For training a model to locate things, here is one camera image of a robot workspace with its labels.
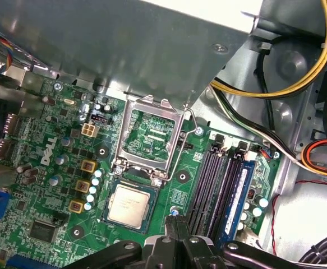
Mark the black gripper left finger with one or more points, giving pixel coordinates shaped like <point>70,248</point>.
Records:
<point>157,257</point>

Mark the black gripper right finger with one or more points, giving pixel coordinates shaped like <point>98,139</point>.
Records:
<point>199,255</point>

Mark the silver CPU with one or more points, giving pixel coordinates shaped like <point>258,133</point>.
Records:
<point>128,206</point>

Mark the metal socket cover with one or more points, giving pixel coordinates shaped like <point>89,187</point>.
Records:
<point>152,109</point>

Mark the CPU socket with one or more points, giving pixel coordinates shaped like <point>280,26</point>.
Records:
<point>154,201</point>

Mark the green motherboard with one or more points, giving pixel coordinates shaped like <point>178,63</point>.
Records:
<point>166,196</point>

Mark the blue RAM stick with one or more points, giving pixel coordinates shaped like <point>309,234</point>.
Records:
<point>236,204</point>

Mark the yellow square inductor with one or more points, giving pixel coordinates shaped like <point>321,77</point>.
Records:
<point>75,206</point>
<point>82,185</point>
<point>89,166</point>

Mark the metal locking lever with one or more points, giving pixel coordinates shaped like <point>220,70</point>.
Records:
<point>177,157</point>

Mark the black square chip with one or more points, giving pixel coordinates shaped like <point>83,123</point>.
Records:
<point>43,231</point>

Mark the black PC case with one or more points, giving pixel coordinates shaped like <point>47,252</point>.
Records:
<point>306,196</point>

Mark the blue expansion slot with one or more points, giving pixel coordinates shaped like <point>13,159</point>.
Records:
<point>31,262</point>

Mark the white four-pin socket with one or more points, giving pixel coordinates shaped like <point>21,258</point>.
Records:
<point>90,130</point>

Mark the grey power supply unit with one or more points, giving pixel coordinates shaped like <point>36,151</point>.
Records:
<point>124,50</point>

